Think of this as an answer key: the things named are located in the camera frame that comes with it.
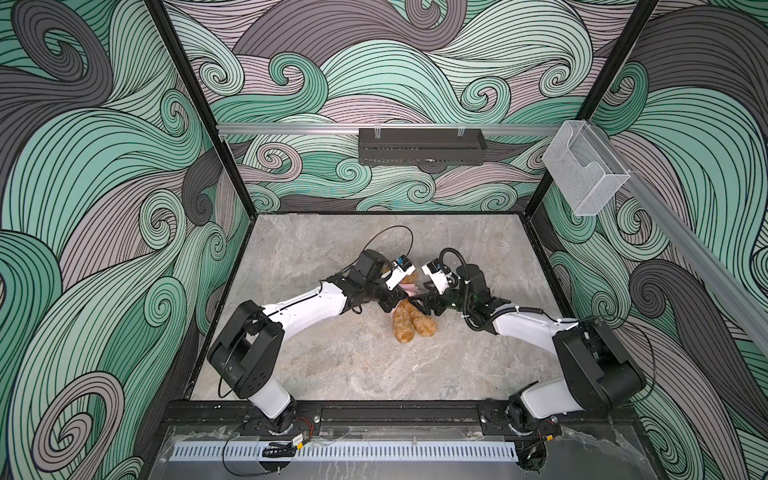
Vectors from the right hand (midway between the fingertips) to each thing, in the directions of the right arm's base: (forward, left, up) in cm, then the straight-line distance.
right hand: (418, 291), depth 87 cm
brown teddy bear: (-9, +3, +2) cm, 10 cm away
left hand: (-2, +4, +3) cm, 5 cm away
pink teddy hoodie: (+1, +2, +1) cm, 3 cm away
